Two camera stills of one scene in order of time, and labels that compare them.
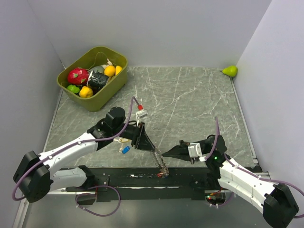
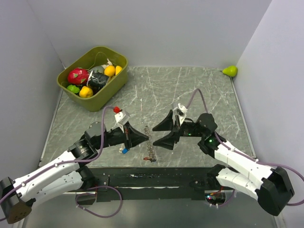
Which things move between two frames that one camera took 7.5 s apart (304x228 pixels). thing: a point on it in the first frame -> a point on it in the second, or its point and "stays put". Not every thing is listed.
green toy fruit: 73,89 stays put
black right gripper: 180,151 -> 168,141
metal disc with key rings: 164,171 -> 150,147
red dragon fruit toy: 78,76 stays put
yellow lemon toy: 118,69 stays put
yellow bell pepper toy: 86,92 stays put
